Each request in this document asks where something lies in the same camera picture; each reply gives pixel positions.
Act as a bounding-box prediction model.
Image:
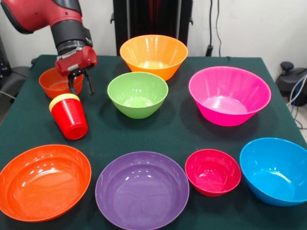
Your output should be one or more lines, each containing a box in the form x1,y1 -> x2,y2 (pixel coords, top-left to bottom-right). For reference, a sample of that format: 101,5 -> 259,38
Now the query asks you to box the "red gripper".
55,46 -> 98,95

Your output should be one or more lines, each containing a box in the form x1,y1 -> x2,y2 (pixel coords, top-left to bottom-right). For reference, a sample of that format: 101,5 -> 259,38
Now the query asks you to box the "stack of yellow cups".
49,93 -> 81,114

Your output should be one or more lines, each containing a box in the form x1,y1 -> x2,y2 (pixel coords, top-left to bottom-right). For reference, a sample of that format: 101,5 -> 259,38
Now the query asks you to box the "small orange bowl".
39,68 -> 84,99

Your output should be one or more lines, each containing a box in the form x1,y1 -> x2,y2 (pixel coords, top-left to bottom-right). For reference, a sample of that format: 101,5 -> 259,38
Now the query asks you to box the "red cup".
51,98 -> 89,140

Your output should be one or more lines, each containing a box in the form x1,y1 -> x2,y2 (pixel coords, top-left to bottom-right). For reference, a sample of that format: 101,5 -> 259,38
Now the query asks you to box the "green bowl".
107,72 -> 169,119

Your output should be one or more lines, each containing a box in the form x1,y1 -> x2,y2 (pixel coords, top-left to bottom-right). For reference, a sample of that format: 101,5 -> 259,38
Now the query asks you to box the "black chair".
0,36 -> 39,101

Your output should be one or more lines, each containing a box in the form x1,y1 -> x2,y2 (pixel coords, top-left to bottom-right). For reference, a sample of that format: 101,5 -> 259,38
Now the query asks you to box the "large light orange bowl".
119,34 -> 189,82

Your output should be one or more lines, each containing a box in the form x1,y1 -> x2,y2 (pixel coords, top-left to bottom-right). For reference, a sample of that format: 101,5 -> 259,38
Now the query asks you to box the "large red-orange bowl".
0,144 -> 92,222

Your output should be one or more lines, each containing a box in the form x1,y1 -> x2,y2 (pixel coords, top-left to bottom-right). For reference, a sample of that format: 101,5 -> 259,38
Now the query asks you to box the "dark green table cloth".
0,54 -> 307,230

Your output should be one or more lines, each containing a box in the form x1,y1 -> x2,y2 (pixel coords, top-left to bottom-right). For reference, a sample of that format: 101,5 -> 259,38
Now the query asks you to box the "purple bowl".
95,151 -> 190,230

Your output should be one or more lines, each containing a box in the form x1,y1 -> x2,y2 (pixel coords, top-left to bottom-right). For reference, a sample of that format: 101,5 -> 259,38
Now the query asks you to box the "large magenta bowl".
189,66 -> 272,127

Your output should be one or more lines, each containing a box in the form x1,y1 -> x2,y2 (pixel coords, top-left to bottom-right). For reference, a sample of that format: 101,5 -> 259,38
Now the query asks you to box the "small crimson bowl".
185,149 -> 242,197

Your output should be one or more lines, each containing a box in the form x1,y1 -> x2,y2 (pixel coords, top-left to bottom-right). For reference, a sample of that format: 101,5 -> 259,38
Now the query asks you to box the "blue bowl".
239,138 -> 307,207

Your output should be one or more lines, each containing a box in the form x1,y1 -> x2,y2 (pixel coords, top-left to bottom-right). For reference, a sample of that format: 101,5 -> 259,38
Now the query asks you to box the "black wall cable with plug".
205,0 -> 215,57

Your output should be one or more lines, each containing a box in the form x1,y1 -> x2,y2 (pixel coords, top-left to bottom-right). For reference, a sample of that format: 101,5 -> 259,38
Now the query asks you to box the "black device with cables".
276,61 -> 307,107

